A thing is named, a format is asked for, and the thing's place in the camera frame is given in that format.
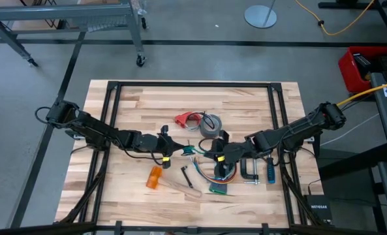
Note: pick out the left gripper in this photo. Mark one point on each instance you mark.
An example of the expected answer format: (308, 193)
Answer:
(154, 145)

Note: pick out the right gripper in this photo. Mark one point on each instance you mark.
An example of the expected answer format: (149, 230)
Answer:
(239, 152)

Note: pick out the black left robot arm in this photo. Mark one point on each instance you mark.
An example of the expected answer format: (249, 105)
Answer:
(95, 129)

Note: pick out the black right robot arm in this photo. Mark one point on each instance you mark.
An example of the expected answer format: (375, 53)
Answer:
(297, 130)

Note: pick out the black C-clamp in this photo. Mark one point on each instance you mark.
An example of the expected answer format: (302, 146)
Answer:
(242, 169)

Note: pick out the orange head wooden mallet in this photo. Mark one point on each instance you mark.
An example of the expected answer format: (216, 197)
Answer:
(154, 178)

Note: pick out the black hex key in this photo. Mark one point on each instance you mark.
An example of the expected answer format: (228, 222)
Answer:
(187, 178)

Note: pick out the round grey stand base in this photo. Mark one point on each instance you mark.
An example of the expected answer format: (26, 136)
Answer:
(256, 18)

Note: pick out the red plastic bin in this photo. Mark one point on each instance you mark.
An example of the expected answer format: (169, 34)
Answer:
(348, 73)

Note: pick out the grey metal cart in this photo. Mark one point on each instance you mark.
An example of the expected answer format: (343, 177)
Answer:
(59, 11)

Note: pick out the black T-shaped stand base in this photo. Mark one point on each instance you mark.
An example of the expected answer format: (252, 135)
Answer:
(343, 5)

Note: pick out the grey duct tape roll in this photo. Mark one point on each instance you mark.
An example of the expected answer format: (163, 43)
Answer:
(216, 130)

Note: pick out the black aluminium table frame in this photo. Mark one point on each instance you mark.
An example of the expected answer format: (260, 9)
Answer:
(193, 84)

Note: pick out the black Netgear network switch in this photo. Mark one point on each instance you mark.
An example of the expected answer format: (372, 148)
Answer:
(318, 209)

